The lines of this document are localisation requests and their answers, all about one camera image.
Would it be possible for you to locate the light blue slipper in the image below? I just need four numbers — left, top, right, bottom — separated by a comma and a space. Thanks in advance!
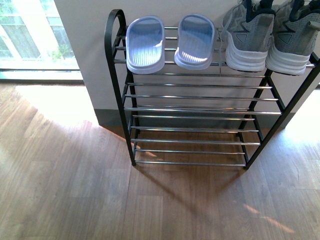
125, 15, 165, 75
174, 14, 218, 71

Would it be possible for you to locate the grey sneaker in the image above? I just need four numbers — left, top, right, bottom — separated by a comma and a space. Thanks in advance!
220, 0, 276, 72
265, 0, 320, 76

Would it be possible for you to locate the black metal shoe rack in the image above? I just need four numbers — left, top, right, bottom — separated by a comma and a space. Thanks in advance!
104, 9, 320, 169

